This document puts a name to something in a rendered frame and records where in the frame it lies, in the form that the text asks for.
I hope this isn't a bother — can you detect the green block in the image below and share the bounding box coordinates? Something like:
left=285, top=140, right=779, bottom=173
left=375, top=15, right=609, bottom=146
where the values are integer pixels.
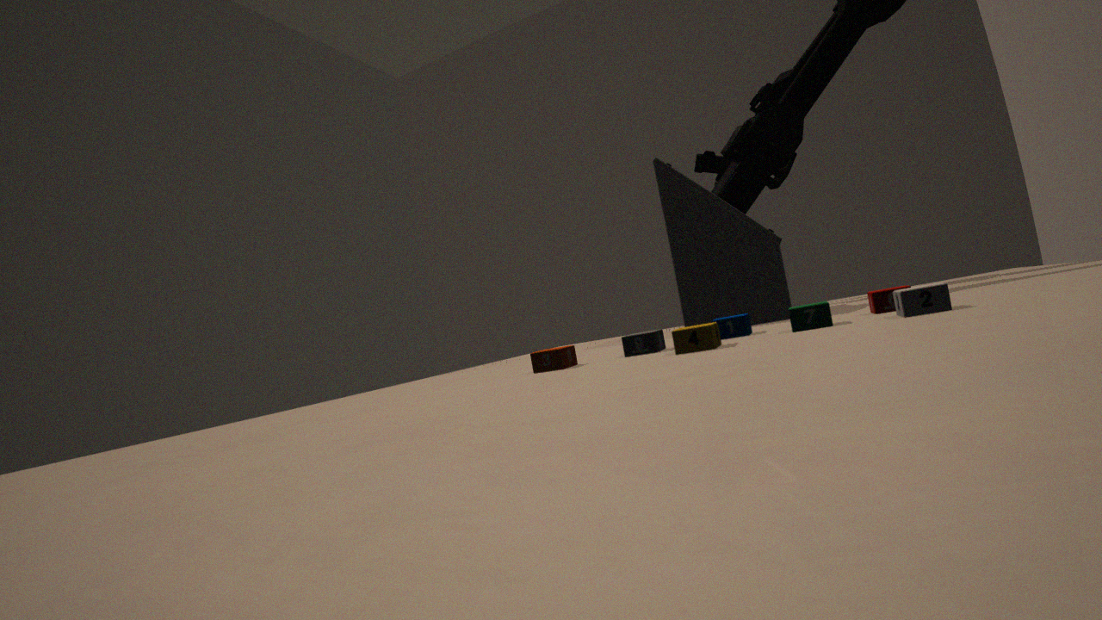
left=789, top=301, right=833, bottom=331

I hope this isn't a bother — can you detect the orange block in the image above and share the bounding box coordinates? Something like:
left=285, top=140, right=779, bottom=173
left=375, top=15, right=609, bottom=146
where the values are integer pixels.
left=530, top=345, right=579, bottom=374

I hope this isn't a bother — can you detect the blue block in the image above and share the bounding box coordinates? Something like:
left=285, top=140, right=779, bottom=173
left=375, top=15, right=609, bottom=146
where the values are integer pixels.
left=711, top=313, right=752, bottom=339

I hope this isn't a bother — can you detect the beige block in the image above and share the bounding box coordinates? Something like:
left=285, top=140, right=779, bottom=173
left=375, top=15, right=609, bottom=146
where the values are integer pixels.
left=892, top=283, right=952, bottom=318

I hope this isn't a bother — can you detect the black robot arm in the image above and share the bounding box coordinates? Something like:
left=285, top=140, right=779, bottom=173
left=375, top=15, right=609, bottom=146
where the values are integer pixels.
left=694, top=0, right=907, bottom=214

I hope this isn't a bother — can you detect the red block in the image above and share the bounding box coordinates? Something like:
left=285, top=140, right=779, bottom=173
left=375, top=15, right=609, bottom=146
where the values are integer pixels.
left=868, top=286, right=911, bottom=314

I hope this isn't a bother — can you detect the yellow block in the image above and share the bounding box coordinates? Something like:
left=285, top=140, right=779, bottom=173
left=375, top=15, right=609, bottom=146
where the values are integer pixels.
left=672, top=322, right=722, bottom=353

